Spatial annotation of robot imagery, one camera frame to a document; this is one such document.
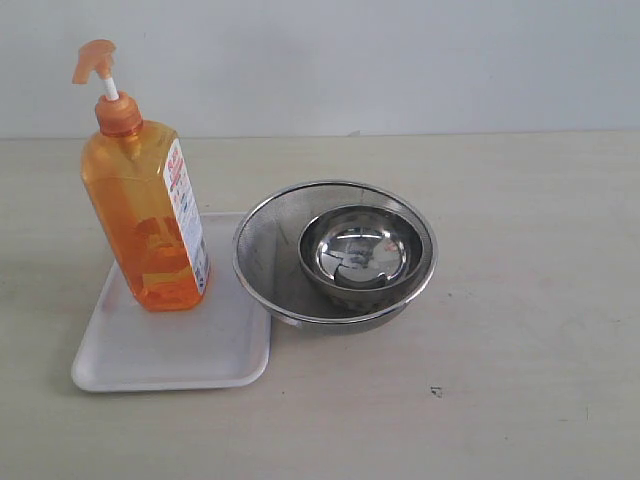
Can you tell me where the steel mesh colander basin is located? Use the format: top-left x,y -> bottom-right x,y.
233,180 -> 438,334

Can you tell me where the orange pump soap bottle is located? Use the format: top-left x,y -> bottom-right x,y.
72,39 -> 211,312

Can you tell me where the small stainless steel bowl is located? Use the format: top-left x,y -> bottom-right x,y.
298,204 -> 433,311

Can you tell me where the white rectangular plastic tray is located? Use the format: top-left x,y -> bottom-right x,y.
71,213 -> 271,393

